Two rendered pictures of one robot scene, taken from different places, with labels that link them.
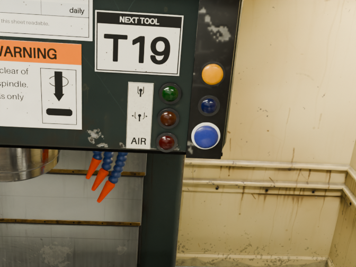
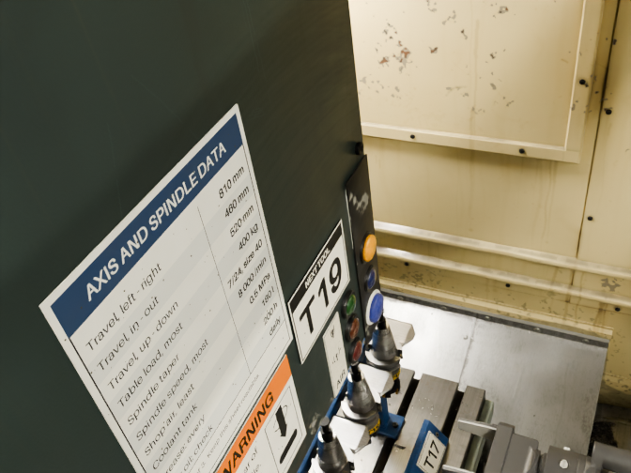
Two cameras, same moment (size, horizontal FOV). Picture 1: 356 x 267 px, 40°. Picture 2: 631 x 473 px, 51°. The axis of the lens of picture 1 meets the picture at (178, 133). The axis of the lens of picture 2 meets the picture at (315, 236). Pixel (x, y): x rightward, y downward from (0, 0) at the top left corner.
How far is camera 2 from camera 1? 54 cm
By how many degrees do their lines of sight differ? 48
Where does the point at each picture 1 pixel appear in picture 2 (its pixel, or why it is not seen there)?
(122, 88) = (320, 350)
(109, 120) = (319, 392)
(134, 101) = (330, 348)
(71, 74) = (287, 396)
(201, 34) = (354, 221)
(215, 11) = (357, 187)
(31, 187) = not seen: outside the picture
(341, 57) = not seen: hidden behind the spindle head
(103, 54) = (303, 338)
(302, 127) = not seen: hidden behind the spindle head
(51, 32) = (263, 378)
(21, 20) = (237, 406)
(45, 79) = (270, 434)
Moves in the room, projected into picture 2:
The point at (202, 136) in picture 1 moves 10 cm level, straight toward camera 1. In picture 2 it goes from (377, 311) to (474, 347)
